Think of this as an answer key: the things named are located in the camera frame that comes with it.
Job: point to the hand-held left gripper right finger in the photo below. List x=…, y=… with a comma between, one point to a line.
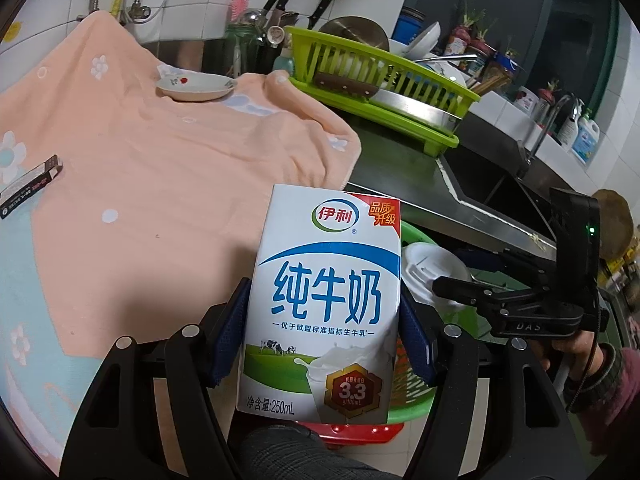
x=416, y=342

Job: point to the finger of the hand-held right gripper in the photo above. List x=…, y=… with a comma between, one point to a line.
x=460, y=290
x=505, y=262

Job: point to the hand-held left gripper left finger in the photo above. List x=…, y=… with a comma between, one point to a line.
x=230, y=332

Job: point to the green plastic basket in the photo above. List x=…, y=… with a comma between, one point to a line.
x=407, y=405

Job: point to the white and blue milk carton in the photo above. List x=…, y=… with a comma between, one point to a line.
x=320, y=310

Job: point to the person's right hand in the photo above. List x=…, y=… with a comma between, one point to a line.
x=570, y=355

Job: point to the white round plastic lid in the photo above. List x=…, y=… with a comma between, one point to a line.
x=430, y=265

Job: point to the brown round board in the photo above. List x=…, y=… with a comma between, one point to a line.
x=612, y=225

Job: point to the blue and white detergent bottle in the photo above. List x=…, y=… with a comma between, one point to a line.
x=585, y=142

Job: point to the stainless steel sink counter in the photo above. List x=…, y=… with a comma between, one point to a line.
x=400, y=175

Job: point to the white spray bottle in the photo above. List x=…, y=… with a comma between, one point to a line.
x=567, y=125

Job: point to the steel faucet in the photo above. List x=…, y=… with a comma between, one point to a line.
x=545, y=120

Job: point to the peach flower print blanket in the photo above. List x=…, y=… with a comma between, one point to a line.
x=150, y=185

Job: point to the bundle of chopsticks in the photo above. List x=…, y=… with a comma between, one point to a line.
x=487, y=85

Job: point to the red lidded jar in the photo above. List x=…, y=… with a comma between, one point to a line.
x=459, y=42

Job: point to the white bowl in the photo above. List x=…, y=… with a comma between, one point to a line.
x=422, y=40

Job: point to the cream plate with flower print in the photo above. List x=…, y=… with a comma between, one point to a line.
x=195, y=87

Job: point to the small black carton box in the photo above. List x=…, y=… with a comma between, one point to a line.
x=30, y=185

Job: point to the blue jar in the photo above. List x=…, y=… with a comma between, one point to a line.
x=407, y=22

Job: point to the teal bottle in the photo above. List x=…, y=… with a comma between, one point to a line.
x=284, y=65

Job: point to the green plastic dish rack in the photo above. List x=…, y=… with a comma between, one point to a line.
x=320, y=55

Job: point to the round steel pot lid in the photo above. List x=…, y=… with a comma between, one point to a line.
x=355, y=32

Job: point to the glass utensil jar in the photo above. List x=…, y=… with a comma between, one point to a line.
x=240, y=50

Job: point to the small stainless steel sink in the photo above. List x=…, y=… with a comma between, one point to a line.
x=185, y=52

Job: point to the steel ladle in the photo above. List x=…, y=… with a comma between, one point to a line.
x=252, y=17

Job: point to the pink brush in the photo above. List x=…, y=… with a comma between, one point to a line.
x=239, y=7

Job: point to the metal water valve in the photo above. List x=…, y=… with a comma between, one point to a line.
x=137, y=13

